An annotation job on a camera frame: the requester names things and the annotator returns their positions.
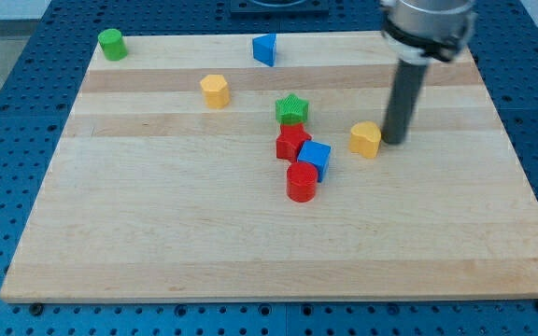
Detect wooden board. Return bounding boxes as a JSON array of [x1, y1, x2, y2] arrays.
[[0, 32, 538, 303]]

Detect red star block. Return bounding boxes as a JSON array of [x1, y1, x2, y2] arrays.
[[276, 123, 312, 162]]

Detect red cylinder block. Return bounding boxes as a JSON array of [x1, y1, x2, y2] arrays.
[[286, 161, 319, 203]]

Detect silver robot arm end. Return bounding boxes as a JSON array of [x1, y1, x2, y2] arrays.
[[380, 0, 476, 65]]

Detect blue triangle block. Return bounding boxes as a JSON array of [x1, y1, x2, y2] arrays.
[[252, 34, 276, 67]]

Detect green cylinder block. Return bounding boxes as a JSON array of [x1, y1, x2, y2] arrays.
[[97, 28, 128, 61]]

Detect blue cube block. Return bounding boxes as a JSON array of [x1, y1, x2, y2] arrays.
[[297, 140, 332, 183]]

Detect green star block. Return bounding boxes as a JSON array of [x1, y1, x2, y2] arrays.
[[275, 93, 309, 125]]

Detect yellow hexagon block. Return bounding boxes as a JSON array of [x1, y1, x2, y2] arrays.
[[199, 74, 231, 109]]

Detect yellow heart block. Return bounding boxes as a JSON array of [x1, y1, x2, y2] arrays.
[[348, 121, 381, 159]]

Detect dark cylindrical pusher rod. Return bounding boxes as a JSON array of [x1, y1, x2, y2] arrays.
[[381, 60, 429, 145]]

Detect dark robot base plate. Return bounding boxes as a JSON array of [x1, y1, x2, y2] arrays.
[[226, 0, 329, 16]]

